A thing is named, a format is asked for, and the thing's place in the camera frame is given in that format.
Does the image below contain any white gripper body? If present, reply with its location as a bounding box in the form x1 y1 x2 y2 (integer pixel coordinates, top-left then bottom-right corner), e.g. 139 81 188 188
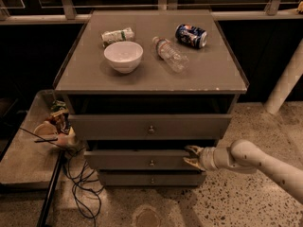
199 148 218 171

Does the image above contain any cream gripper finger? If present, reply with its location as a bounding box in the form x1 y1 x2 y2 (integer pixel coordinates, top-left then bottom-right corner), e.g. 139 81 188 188
183 157 205 171
186 145 204 156

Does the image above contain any grey drawer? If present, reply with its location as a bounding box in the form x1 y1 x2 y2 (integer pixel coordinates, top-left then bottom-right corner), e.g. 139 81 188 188
98 170 205 187
84 140 199 171
68 114 231 140

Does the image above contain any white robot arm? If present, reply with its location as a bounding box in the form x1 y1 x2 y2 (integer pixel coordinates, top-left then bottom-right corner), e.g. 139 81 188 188
184 139 303 203

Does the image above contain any grey top drawer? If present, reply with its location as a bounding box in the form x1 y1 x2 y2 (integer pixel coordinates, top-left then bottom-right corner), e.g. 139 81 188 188
68 114 231 140

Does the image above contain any grey drawer cabinet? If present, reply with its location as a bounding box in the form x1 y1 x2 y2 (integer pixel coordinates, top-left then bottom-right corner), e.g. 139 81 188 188
52 9 250 187

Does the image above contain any grey bottom drawer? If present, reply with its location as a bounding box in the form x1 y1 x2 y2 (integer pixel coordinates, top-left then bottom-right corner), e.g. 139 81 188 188
98 170 205 187

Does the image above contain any clear plastic water bottle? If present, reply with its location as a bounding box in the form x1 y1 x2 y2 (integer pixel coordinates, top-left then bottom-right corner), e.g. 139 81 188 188
152 37 189 73

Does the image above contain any blue soda can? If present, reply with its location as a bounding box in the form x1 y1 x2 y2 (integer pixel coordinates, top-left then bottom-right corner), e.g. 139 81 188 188
175 25 207 49

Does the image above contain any white bowl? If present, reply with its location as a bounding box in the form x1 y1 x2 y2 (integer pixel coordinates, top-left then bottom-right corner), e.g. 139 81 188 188
104 41 143 74

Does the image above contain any white green crushed can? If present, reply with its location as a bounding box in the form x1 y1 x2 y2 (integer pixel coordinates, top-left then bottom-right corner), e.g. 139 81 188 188
101 27 134 46

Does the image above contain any grey side tray table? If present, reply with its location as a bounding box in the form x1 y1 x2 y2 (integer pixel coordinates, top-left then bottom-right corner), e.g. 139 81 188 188
0 90 62 192

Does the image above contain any metal window railing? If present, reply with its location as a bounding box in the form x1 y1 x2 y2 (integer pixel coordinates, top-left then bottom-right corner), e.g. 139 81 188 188
0 0 302 24

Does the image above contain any black cable on floor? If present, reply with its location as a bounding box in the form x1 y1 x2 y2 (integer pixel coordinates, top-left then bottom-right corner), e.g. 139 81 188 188
18 126 105 227

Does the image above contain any white diagonal post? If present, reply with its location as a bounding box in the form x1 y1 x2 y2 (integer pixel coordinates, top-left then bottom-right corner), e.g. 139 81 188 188
264 39 303 114

